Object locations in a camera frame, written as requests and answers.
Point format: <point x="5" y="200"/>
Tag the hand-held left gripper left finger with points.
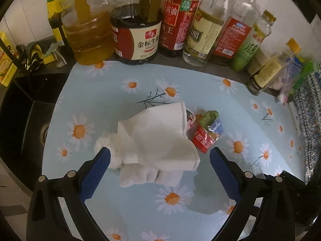
<point x="96" y="173"/>

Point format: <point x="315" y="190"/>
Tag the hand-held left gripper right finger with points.
<point x="224" y="174"/>

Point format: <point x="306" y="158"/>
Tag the red green snack wrapper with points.
<point x="207" y="135"/>

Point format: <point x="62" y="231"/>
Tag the white paper towel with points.
<point x="140" y="178"/>

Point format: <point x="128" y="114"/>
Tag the pink wrapper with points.
<point x="191" y="120"/>

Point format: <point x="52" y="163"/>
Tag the black kitchen sink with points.
<point x="22" y="120"/>

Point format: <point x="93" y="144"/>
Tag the blue daisy tablecloth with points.
<point x="140" y="90"/>

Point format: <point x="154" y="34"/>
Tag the blue patterned curtain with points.
<point x="309" y="120"/>

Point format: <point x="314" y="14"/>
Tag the pale label bottle yellow cap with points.
<point x="267" y="72"/>

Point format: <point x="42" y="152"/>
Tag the blue white plastic packet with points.
<point x="291" y="77"/>

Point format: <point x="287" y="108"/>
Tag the small metal sink fixture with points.
<point x="60" y="59"/>

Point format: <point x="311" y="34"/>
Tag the green label oil bottle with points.
<point x="247" y="52"/>

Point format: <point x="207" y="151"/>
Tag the yellow green sponge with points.
<point x="50" y="55"/>

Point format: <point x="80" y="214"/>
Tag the green plastic packet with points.
<point x="304" y="72"/>

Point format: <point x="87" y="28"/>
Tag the yellow black cloth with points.
<point x="31" y="56"/>

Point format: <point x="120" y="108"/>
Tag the clear bottle gold cap red label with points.
<point x="233" y="40"/>

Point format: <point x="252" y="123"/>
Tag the dark soy sauce jug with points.
<point x="136" y="42"/>

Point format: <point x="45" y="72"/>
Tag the yellow dish soap bottle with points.
<point x="6" y="65"/>

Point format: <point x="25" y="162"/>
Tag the clear vinegar bottle cream label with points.
<point x="203" y="35"/>

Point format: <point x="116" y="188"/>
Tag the dark sauce bottle red label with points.
<point x="175" y="25"/>

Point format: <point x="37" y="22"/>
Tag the dark bottle yellow green label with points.
<point x="56" y="5"/>

